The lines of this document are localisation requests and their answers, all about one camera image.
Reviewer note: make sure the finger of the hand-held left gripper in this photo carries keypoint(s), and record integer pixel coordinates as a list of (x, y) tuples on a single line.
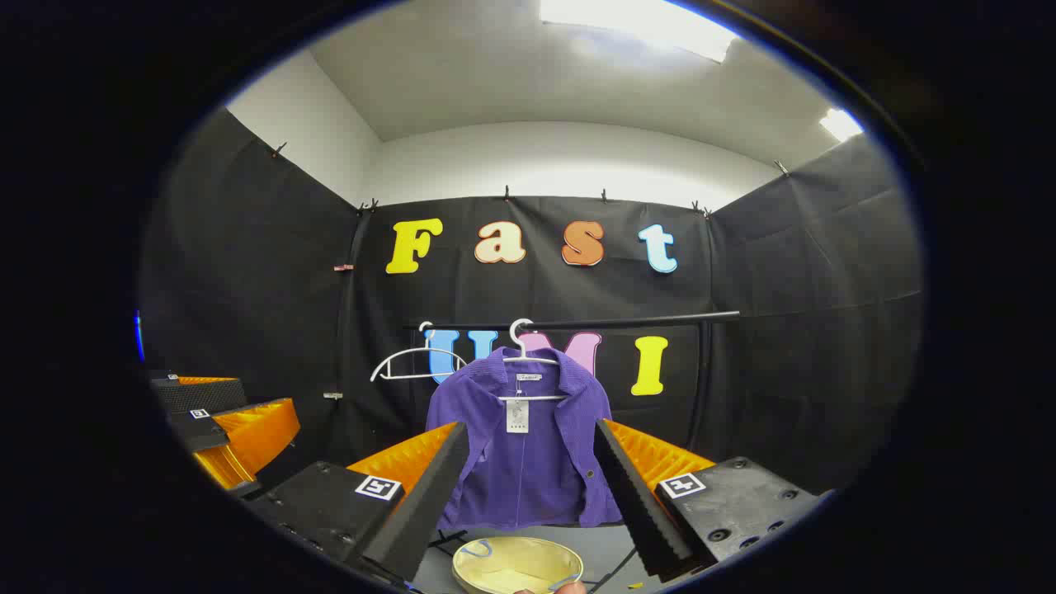
[(206, 431), (202, 396)]

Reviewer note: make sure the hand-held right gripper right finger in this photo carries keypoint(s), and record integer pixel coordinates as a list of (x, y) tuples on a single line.
[(639, 503)]

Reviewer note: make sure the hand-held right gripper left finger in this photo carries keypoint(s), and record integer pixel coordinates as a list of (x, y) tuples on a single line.
[(421, 503)]

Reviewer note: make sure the purple jacket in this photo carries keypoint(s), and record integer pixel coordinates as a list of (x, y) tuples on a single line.
[(536, 470)]

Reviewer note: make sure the white plastic clothes hanger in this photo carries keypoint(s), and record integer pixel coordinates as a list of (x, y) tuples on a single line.
[(429, 342), (536, 398)]

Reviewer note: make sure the black clothes rack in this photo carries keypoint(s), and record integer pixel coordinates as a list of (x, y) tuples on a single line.
[(627, 320)]

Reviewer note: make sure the small ceiling light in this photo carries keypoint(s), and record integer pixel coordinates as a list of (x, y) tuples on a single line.
[(840, 124)]

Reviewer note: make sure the long ceiling light panel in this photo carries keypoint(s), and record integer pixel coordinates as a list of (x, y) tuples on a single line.
[(635, 21)]

